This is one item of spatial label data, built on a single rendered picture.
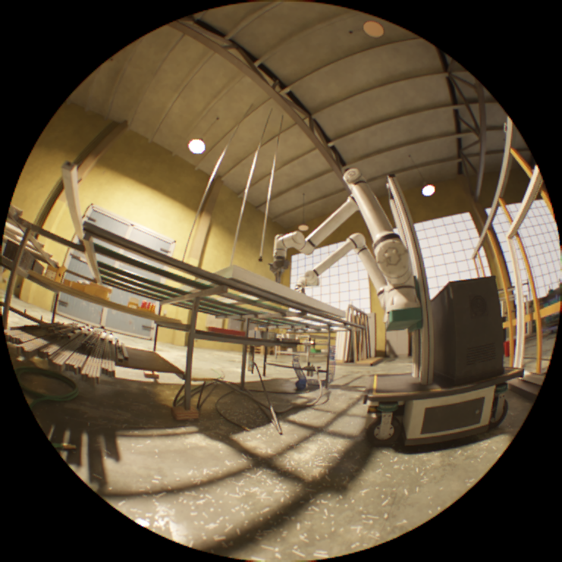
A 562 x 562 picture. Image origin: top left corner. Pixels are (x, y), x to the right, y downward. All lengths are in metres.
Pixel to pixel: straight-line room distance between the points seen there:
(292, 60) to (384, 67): 3.15
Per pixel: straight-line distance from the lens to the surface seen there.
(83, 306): 7.33
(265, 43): 7.91
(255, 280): 1.07
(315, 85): 8.02
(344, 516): 0.73
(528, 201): 2.11
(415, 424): 1.01
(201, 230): 8.50
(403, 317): 0.94
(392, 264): 0.83
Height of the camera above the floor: 0.56
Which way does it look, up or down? 19 degrees up
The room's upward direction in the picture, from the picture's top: 4 degrees clockwise
